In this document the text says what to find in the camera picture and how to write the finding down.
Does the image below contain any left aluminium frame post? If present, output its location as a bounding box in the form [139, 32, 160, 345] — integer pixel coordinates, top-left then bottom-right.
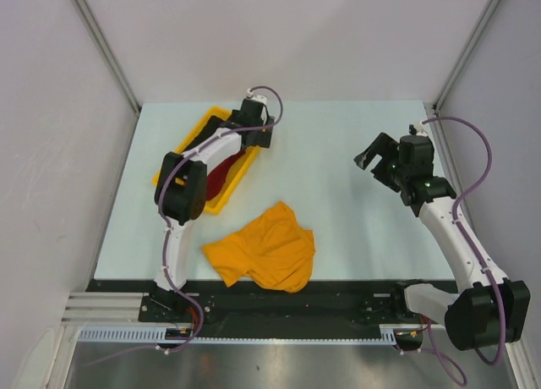
[70, 0, 142, 117]

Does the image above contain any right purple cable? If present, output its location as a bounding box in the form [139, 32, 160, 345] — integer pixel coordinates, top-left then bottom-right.
[399, 116, 506, 386]

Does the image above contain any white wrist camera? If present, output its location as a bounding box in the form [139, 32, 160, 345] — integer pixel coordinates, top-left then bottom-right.
[246, 89, 267, 105]
[408, 123, 429, 137]

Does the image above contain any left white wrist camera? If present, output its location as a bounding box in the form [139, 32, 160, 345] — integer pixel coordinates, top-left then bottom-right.
[246, 89, 267, 105]

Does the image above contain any red rolled t shirt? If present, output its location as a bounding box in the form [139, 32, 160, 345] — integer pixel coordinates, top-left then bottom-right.
[206, 151, 247, 205]

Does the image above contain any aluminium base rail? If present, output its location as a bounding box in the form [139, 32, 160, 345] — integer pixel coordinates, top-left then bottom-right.
[61, 292, 144, 326]

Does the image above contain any black rolled t shirt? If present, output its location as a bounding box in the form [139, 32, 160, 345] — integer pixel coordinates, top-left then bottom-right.
[188, 115, 235, 149]

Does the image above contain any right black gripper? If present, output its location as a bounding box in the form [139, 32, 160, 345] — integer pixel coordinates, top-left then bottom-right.
[354, 132, 409, 193]

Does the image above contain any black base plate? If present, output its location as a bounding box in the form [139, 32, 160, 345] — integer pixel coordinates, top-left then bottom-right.
[86, 279, 425, 340]

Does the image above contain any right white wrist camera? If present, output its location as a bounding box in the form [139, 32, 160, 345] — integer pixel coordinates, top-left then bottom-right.
[408, 123, 429, 137]

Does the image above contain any aluminium frame post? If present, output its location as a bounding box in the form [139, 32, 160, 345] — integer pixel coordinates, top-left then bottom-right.
[70, 0, 142, 117]
[425, 0, 504, 114]

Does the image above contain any white slotted cable duct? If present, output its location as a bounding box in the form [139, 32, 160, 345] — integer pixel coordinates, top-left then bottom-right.
[78, 326, 396, 346]

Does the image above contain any right aluminium frame post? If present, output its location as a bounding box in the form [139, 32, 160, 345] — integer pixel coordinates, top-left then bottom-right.
[425, 0, 504, 114]

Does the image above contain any orange t shirt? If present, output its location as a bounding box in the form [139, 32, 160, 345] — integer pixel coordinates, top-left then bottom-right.
[201, 201, 316, 293]

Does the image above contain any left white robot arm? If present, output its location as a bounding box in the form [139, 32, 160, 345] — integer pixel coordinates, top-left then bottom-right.
[154, 95, 274, 291]

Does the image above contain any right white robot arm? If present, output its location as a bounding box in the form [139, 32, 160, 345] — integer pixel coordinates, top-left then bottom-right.
[354, 133, 531, 351]

